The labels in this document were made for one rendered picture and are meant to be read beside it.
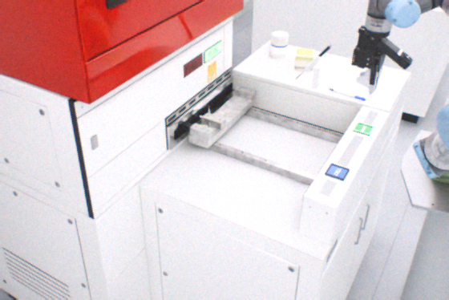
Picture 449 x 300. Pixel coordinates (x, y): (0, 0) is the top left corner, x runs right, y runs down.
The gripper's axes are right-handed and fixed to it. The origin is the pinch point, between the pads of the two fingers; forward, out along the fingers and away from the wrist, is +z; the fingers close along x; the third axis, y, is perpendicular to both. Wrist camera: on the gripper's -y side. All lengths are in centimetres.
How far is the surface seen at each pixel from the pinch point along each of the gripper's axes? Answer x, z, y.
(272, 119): -8.1, 26.5, 36.5
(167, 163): 33, 28, 56
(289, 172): 18.9, 26.4, 17.8
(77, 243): 66, 44, 69
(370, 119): -7.8, 15.0, 0.5
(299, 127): -8.1, 26.4, 25.3
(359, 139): 5.8, 15.0, 0.3
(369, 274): -31, 111, -8
